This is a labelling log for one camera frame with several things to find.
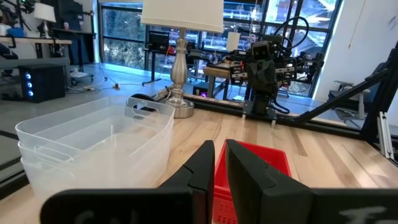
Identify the clear plastic basket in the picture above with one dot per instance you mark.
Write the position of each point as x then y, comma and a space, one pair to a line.
26, 152
62, 180
93, 137

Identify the white shade silver table lamp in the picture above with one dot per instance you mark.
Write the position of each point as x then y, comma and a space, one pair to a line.
180, 68

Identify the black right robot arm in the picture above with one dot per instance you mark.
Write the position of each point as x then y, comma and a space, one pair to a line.
261, 104

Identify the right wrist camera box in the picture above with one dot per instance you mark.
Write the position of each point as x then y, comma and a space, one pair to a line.
261, 51

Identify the small white background lamp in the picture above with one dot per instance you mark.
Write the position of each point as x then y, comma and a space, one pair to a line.
45, 14

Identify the wooden background desk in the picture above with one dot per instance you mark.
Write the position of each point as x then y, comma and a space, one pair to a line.
31, 41

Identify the black aluminium table frame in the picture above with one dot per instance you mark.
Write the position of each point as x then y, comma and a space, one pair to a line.
335, 126

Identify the red slotted plastic basket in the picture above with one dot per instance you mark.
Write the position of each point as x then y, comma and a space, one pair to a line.
273, 161

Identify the black computer tower blue lights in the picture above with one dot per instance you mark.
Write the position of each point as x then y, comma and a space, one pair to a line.
42, 82

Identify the gray office chair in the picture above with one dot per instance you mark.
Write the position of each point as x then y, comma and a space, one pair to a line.
351, 96

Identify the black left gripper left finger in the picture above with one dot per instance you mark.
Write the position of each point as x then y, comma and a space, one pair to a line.
174, 202

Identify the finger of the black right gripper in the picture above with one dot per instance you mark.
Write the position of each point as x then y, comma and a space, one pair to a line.
269, 76
255, 76

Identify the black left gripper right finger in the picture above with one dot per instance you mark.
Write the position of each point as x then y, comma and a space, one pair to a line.
264, 199

